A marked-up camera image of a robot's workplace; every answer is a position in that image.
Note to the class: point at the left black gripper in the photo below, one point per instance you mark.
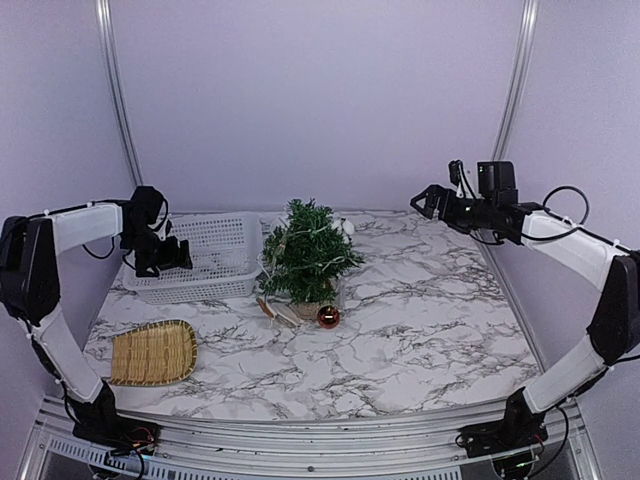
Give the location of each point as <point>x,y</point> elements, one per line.
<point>169,260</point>

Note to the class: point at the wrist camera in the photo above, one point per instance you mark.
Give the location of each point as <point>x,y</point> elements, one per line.
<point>458,178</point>
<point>165,229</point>

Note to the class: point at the white plastic basket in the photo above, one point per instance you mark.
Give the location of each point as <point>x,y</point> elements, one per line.
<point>224,249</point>

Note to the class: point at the small green christmas tree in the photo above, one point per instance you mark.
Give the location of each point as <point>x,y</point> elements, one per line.
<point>316,258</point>

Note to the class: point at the front aluminium rail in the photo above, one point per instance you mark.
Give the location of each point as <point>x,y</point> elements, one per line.
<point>409,446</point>

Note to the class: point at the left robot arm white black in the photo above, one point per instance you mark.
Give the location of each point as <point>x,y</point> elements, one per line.
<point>31,289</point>

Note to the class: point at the red ball ornament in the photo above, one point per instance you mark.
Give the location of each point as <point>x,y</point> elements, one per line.
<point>328,317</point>

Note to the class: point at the right aluminium frame post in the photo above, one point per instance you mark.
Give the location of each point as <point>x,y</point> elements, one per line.
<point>516,87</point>

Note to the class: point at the woven bamboo tray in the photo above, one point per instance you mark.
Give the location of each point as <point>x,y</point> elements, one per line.
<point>155,354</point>

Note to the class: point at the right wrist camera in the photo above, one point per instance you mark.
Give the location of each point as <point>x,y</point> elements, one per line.
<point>458,178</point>

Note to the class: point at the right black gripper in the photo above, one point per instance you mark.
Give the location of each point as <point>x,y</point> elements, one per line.
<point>436,192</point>

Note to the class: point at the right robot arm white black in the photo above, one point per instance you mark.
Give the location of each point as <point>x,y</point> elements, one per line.
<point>575,292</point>

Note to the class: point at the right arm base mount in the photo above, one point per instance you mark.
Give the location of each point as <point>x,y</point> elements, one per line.
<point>497,437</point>

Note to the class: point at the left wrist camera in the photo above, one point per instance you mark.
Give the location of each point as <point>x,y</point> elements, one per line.
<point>165,229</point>

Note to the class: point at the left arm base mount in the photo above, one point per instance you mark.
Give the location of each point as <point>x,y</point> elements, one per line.
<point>124,435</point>

